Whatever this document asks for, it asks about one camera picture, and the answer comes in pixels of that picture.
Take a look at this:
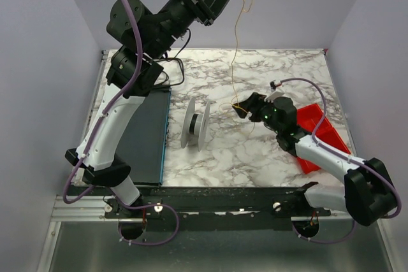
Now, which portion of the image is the grey plastic cable spool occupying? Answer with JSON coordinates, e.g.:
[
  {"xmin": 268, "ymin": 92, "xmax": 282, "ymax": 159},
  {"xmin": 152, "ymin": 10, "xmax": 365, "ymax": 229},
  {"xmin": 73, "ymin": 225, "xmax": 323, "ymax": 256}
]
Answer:
[{"xmin": 180, "ymin": 98, "xmax": 210, "ymax": 152}]

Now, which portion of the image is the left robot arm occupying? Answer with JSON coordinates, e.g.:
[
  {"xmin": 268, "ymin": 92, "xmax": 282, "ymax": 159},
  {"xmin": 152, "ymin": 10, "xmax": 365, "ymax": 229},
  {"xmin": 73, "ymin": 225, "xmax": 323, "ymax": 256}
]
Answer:
[{"xmin": 66, "ymin": 0, "xmax": 230, "ymax": 206}]

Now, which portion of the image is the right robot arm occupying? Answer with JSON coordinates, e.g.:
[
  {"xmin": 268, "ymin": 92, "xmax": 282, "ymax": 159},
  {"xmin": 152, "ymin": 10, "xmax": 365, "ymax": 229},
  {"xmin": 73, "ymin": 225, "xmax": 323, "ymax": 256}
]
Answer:
[{"xmin": 232, "ymin": 92, "xmax": 402, "ymax": 226}]

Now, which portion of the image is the red plastic bin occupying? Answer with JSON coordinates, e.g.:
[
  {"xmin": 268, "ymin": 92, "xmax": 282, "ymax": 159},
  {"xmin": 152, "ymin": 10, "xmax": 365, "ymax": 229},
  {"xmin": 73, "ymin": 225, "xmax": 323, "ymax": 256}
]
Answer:
[{"xmin": 296, "ymin": 103, "xmax": 351, "ymax": 174}]

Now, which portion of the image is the dark notebook blue spine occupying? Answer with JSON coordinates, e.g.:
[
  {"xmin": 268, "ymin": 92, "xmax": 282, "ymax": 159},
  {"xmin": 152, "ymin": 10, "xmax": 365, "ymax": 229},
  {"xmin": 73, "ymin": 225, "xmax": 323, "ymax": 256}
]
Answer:
[{"xmin": 116, "ymin": 90, "xmax": 171, "ymax": 186}]

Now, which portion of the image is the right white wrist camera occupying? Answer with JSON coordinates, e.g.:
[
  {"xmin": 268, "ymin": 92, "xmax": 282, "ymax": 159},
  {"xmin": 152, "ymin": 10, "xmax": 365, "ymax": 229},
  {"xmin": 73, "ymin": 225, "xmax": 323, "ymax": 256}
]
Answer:
[{"xmin": 264, "ymin": 80, "xmax": 284, "ymax": 103}]

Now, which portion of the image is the black coiled cable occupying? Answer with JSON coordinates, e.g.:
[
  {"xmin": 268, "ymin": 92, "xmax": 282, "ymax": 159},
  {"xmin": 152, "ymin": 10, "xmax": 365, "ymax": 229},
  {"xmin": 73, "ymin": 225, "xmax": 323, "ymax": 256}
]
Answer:
[{"xmin": 149, "ymin": 28, "xmax": 192, "ymax": 91}]

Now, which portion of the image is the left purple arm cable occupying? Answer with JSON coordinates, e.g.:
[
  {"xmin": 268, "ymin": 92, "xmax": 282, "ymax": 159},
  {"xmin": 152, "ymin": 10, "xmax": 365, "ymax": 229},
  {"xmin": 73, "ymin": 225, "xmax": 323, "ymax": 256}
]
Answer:
[{"xmin": 62, "ymin": 0, "xmax": 143, "ymax": 204}]

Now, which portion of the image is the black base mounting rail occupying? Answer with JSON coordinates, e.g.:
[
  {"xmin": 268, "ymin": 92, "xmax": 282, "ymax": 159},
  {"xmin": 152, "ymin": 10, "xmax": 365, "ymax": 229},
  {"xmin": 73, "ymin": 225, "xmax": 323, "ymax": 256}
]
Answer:
[{"xmin": 105, "ymin": 185, "xmax": 332, "ymax": 233}]

